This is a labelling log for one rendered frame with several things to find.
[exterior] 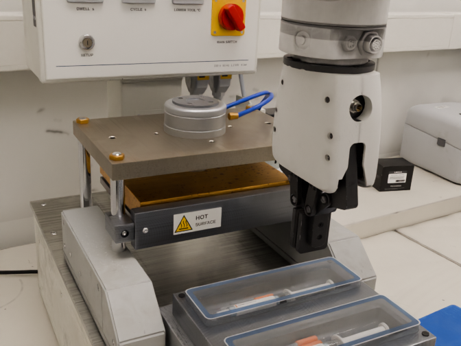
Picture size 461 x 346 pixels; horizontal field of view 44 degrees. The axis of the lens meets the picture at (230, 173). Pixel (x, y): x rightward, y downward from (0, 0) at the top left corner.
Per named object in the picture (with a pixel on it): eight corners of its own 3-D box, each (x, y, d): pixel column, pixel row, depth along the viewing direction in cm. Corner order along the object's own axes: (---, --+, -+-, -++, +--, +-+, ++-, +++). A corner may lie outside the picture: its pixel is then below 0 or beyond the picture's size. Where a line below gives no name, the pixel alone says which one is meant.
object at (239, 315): (206, 340, 53) (207, 320, 52) (182, 308, 57) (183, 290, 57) (361, 297, 61) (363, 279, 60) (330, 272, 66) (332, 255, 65)
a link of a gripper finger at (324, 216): (352, 191, 48) (343, 261, 51) (331, 178, 51) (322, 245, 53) (322, 196, 47) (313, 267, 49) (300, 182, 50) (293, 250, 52)
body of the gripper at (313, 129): (409, 57, 44) (387, 191, 47) (331, 38, 52) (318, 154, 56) (328, 60, 40) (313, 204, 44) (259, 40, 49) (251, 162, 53)
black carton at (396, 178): (368, 183, 147) (371, 158, 144) (398, 181, 149) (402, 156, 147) (379, 191, 141) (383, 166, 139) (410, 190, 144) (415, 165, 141)
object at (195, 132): (65, 169, 82) (60, 81, 78) (250, 148, 96) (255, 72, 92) (113, 241, 62) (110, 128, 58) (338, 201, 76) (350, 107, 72)
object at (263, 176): (99, 182, 78) (97, 116, 75) (240, 165, 88) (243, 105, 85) (140, 235, 64) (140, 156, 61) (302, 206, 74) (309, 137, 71)
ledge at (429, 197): (203, 208, 138) (204, 191, 136) (432, 161, 181) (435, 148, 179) (276, 263, 114) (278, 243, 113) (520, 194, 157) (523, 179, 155)
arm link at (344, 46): (413, 28, 43) (407, 67, 44) (343, 16, 51) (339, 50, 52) (323, 29, 40) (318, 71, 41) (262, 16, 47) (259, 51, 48)
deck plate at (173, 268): (29, 205, 93) (29, 200, 93) (218, 179, 109) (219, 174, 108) (108, 384, 55) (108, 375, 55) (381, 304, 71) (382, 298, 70)
